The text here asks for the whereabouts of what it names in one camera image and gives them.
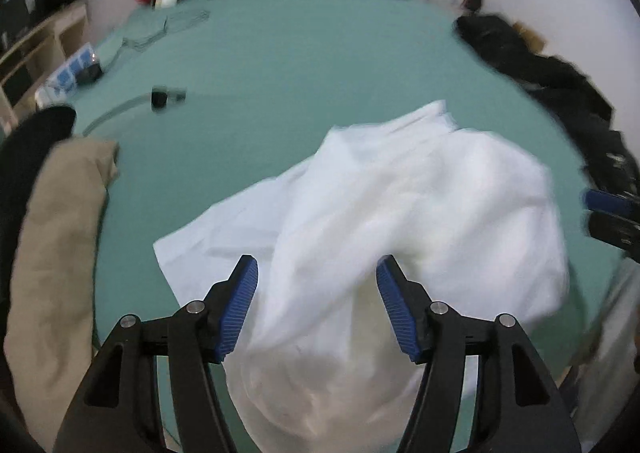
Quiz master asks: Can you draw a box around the white hooded jacket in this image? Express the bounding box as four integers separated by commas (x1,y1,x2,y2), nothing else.
154,101,568,452

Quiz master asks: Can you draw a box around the black clothes pile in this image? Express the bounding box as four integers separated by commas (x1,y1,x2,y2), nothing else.
454,14,639,196

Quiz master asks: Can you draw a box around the beige folded garment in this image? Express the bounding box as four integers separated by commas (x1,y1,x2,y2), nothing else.
3,138,118,452

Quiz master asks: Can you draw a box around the green bed sheet mattress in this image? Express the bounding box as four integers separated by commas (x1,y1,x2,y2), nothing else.
73,0,620,375

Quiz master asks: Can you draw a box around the small black speaker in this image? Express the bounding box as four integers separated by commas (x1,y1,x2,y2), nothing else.
461,0,484,14

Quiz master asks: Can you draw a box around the black folded garment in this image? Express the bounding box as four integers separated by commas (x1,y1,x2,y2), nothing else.
0,106,76,306

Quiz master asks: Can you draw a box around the black power adapter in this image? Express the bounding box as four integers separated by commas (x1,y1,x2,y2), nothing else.
75,62,103,87

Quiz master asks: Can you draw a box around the white blue power strip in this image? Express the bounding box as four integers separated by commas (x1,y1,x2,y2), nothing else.
35,43,98,109

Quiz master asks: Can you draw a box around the wooden computer desk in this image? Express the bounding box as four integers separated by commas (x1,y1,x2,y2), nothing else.
1,0,89,136

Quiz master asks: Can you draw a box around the black computer monitor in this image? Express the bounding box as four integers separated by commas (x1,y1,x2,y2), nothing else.
0,0,32,52

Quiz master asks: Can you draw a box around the black cable with velcro strap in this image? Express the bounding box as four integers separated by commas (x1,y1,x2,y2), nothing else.
81,86,188,136

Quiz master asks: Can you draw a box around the black charging cable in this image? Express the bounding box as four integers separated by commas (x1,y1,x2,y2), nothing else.
98,7,212,74

